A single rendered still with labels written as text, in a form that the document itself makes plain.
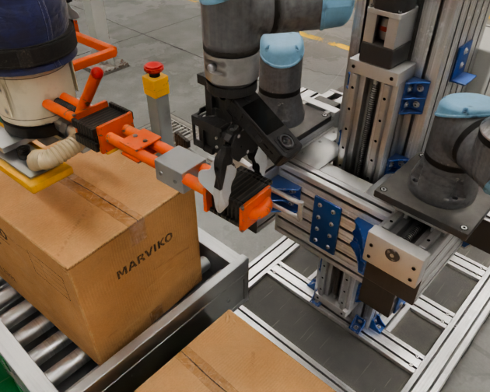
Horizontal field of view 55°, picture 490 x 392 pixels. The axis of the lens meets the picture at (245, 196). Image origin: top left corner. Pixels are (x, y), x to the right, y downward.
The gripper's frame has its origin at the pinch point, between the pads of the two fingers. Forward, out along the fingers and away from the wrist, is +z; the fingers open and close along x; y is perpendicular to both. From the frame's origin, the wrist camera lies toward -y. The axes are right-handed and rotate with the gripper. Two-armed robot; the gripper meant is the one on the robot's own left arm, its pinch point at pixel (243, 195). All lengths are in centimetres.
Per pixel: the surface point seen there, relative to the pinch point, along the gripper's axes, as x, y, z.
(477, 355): -97, -42, 124
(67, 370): 25, 42, 69
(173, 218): -13, 36, 36
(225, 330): -12, 18, 69
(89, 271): 14, 35, 33
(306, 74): -272, 165, 127
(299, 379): -14, -8, 69
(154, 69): -50, 84, 21
